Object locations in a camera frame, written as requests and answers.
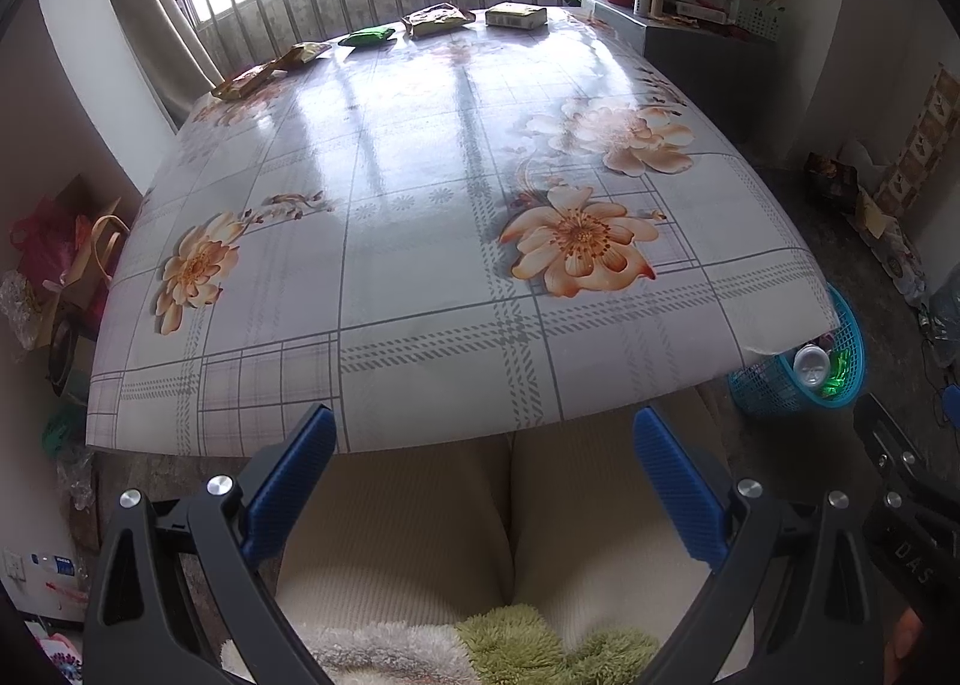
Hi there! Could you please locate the brown yellow snack packet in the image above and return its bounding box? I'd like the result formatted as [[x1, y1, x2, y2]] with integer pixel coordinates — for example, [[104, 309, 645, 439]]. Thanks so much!
[[276, 41, 333, 68]]

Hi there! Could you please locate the brown paper bag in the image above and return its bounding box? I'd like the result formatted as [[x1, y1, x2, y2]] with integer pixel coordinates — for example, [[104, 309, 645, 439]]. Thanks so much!
[[41, 214, 132, 337]]

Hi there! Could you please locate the dark snack box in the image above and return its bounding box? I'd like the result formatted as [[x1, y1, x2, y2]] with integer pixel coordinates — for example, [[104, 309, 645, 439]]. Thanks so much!
[[804, 151, 861, 210]]

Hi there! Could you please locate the grey cabinet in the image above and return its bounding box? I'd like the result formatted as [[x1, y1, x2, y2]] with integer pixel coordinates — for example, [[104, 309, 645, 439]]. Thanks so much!
[[581, 0, 785, 164]]

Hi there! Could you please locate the yellow white box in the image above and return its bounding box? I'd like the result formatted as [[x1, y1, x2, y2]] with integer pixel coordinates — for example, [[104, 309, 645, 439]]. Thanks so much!
[[484, 1, 548, 30]]

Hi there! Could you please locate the pale green storage basket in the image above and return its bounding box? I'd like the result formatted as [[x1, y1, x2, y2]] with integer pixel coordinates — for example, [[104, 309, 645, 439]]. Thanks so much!
[[731, 0, 786, 42]]

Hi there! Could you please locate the blue plastic basket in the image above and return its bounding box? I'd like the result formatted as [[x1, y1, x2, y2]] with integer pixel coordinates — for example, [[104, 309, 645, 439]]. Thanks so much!
[[726, 283, 869, 420]]

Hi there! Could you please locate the tan snack packet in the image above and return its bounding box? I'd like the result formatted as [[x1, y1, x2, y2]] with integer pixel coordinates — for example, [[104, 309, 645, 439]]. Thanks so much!
[[402, 4, 476, 39]]

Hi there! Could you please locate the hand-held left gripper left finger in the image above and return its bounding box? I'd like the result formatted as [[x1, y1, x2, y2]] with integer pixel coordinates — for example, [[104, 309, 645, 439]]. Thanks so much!
[[82, 403, 337, 685]]

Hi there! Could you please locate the fluffy green white jacket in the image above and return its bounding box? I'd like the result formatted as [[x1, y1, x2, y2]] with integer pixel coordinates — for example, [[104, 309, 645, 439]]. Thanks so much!
[[221, 604, 665, 685]]

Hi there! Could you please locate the large green snack bag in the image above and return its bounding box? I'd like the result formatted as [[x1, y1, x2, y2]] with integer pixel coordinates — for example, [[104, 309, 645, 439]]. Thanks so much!
[[820, 347, 857, 399]]

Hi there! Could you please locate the clear plastic cup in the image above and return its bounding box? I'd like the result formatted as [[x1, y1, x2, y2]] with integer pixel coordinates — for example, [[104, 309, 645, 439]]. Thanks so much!
[[793, 345, 831, 386]]

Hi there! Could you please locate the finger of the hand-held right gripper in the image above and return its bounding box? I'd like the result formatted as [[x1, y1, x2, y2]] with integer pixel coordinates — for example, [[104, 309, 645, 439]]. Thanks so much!
[[851, 392, 938, 513]]

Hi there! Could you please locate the person's right hand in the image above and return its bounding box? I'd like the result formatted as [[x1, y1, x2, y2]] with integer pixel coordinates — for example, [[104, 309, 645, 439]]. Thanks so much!
[[889, 608, 927, 685]]

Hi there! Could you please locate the clear water bottle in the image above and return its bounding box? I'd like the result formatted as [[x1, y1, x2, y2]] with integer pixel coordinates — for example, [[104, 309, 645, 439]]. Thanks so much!
[[26, 551, 80, 579]]

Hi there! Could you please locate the pink plastic bag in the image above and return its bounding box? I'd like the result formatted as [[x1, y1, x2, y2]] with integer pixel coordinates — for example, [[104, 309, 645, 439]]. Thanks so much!
[[9, 196, 80, 285]]

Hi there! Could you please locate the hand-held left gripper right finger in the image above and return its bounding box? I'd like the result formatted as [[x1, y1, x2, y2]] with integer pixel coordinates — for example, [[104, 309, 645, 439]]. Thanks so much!
[[634, 406, 875, 685]]

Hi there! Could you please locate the patterned cardboard panel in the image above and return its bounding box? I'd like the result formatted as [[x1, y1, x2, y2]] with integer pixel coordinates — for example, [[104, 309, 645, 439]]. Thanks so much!
[[874, 64, 960, 219]]

